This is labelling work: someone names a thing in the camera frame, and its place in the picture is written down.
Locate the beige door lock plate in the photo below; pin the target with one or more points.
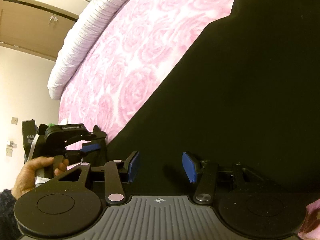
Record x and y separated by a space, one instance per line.
9 152

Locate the black garment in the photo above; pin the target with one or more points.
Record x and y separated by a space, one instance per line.
237 92

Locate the metal cabinet hook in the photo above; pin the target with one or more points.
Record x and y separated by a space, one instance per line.
52 20

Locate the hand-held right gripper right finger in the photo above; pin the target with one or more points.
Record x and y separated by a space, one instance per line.
190 166

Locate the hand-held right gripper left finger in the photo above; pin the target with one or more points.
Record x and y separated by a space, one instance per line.
132 167

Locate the green folded cloth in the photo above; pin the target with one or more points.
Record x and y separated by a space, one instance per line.
51 124

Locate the cream folded cloth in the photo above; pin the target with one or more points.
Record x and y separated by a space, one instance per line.
63 120

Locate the beige square wall plate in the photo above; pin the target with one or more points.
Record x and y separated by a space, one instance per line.
14 120

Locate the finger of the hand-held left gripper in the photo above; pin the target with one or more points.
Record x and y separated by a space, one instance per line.
91 148
97 133

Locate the person's left hand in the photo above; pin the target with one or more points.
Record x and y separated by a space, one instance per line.
27 177

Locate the pink floral blanket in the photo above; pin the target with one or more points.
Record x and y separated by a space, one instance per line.
130 67

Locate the person's left forearm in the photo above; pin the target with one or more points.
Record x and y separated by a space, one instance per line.
7 215

